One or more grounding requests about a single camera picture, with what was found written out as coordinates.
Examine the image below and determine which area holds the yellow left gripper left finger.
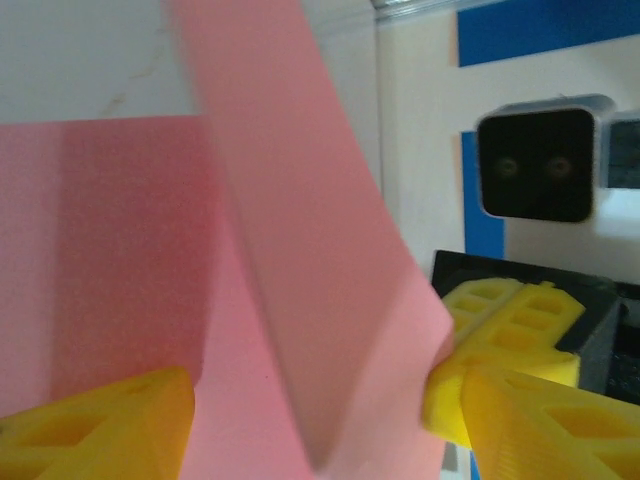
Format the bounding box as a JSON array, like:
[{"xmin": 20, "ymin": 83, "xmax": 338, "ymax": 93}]
[{"xmin": 0, "ymin": 366, "xmax": 196, "ymax": 480}]

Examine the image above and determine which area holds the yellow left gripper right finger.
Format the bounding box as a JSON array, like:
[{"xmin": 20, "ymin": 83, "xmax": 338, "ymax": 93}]
[{"xmin": 463, "ymin": 368, "xmax": 640, "ymax": 480}]

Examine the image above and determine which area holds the pink paper sheet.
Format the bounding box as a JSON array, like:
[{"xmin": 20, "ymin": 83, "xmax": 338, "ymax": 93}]
[{"xmin": 0, "ymin": 0, "xmax": 455, "ymax": 480}]

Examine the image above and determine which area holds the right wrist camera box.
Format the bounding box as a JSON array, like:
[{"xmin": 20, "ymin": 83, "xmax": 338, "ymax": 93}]
[{"xmin": 473, "ymin": 93, "xmax": 640, "ymax": 241}]

